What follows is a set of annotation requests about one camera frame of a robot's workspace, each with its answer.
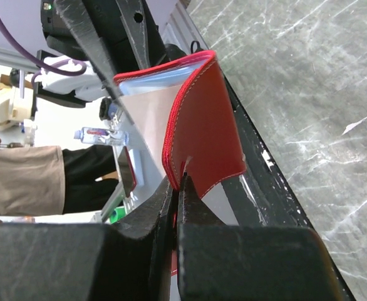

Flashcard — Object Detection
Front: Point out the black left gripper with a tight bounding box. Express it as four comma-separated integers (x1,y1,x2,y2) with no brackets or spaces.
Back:
40,0,168,125

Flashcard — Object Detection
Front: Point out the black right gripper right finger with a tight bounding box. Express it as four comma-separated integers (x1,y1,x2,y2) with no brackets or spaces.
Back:
177,176,354,300

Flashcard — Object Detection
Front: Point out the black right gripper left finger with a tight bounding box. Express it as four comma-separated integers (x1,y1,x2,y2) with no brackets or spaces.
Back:
0,179,175,300

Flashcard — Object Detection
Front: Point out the red leather card holder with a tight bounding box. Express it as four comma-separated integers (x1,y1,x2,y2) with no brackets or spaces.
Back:
113,50,246,198

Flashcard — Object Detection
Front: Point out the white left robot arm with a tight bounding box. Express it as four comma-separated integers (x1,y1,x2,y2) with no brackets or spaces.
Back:
34,1,169,108

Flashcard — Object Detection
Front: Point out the plastic water bottle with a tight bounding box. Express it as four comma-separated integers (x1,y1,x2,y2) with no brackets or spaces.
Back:
74,127,129,146

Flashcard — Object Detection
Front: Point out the person in beige shirt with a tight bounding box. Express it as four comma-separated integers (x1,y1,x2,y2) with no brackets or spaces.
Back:
0,140,118,216

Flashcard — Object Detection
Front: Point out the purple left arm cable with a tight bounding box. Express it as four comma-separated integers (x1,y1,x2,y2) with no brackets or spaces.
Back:
0,0,87,79

